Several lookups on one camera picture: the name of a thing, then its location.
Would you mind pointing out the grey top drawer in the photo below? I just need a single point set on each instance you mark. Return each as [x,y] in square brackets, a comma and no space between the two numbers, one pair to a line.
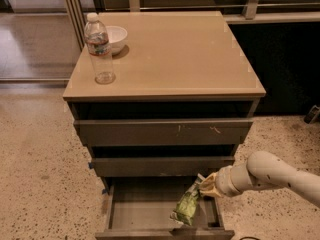
[176,132]

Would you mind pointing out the grey middle drawer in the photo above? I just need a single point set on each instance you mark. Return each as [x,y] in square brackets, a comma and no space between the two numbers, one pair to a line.
[158,166]

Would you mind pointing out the metal shelf frame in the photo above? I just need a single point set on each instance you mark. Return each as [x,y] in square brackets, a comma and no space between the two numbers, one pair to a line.
[236,12]

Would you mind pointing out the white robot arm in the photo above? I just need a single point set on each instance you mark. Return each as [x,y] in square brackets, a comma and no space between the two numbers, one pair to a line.
[261,171]

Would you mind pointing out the white bowl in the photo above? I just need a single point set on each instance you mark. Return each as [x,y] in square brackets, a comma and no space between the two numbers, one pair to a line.
[117,37]

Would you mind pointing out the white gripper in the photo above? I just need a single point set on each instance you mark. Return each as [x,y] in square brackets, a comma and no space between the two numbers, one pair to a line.
[224,182]

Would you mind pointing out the grey open bottom drawer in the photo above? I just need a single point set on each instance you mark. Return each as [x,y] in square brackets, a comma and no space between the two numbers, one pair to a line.
[140,208]

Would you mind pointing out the grey three-drawer cabinet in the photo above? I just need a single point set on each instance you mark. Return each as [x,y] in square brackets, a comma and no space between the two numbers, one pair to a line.
[175,65]

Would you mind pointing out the clear plastic water bottle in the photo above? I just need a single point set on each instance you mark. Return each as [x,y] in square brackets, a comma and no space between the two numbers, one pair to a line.
[99,48]

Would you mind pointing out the green jalapeno chip bag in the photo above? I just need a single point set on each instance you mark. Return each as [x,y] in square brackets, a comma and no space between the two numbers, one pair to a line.
[185,209]

